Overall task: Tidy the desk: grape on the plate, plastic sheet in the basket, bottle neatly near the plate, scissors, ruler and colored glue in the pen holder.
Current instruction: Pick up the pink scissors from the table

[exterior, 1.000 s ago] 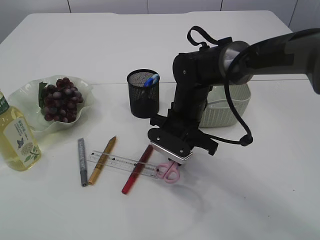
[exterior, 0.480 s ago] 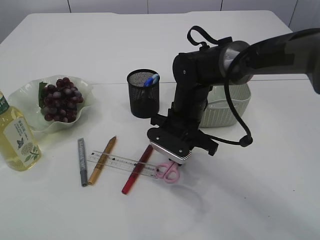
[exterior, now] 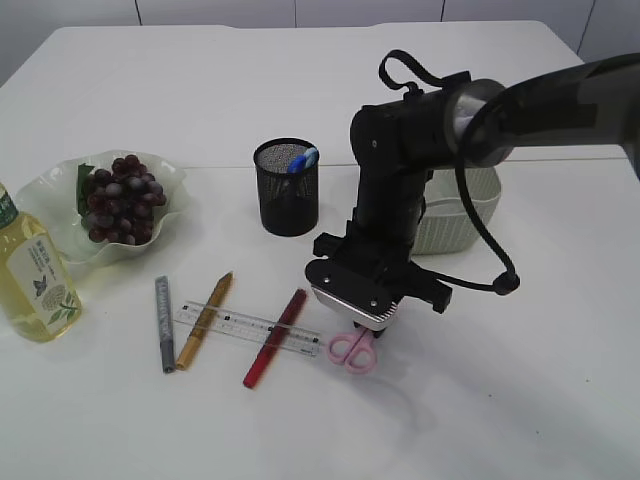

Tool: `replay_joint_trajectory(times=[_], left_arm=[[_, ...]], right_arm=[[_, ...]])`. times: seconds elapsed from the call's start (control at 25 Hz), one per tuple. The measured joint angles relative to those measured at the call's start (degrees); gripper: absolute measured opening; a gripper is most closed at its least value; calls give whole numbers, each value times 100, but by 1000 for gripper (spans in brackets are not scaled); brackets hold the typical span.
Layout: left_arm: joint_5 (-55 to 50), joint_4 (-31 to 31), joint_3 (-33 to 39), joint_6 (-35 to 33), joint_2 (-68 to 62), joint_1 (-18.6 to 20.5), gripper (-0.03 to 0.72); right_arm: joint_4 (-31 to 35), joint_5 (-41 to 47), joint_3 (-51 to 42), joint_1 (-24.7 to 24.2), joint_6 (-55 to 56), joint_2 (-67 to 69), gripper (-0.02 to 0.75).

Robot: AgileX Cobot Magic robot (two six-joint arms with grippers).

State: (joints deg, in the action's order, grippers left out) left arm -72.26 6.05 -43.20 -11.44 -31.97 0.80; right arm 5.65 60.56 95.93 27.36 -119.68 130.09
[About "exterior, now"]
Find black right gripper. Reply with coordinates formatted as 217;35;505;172
313;221;451;313

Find yellow tea bottle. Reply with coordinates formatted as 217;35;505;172
1;188;82;343

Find clear plastic ruler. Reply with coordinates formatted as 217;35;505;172
174;301;324;357

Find purple grape bunch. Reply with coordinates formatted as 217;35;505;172
76;153;167;246

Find pink purple scissors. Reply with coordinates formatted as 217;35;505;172
326;328;377;374

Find grey marker pen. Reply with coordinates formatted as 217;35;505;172
155;276;176;374

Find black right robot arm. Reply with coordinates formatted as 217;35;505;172
305;50;639;331

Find pale green wavy plate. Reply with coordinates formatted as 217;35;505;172
13;150;191;268

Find black mesh pen holder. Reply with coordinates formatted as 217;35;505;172
253;137;319;237

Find green plastic woven basket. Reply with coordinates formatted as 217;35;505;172
412;168;502;255

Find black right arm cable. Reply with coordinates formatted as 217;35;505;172
378;49;521;297

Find gold marker pen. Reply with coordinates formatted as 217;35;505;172
176;271;233;371

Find red marker pen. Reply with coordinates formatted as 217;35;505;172
243;289;307;389

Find blue scissors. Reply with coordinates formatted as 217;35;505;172
287;147;319;174

